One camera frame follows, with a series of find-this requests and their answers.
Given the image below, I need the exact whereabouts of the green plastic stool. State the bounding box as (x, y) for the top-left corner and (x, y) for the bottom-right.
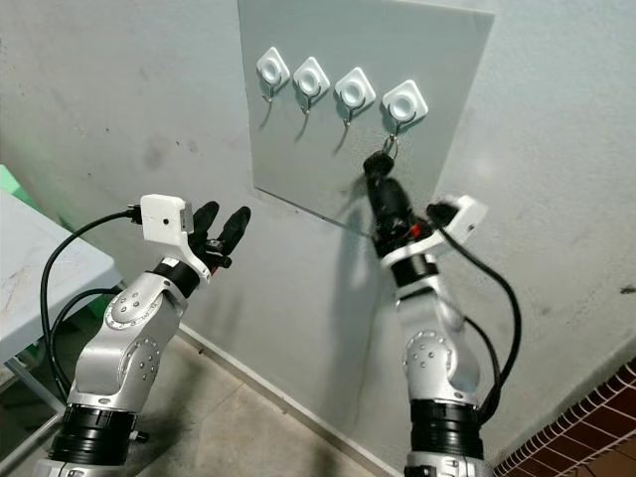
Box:
(0, 164), (26, 215)

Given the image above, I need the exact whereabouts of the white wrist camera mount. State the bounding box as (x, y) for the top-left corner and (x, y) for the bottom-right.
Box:
(139, 194), (210, 274)
(380, 194), (489, 269)

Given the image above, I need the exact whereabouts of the red tile skirting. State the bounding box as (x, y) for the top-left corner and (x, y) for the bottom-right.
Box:
(492, 358), (636, 477)

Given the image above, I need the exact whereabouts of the white plastic table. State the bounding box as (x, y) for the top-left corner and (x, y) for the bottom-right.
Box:
(0, 187), (118, 418)

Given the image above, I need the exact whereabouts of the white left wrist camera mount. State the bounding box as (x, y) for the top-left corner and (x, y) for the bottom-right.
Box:
(139, 194), (210, 274)

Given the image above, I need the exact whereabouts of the white square wall hook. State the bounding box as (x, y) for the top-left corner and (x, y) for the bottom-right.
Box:
(334, 67), (377, 120)
(292, 56), (331, 108)
(382, 79), (429, 133)
(255, 46), (291, 100)

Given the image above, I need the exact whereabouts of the grey wall panel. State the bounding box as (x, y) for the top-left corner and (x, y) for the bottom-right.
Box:
(238, 0), (496, 238)

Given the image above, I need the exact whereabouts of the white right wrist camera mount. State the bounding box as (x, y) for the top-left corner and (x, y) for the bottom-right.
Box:
(380, 194), (489, 269)

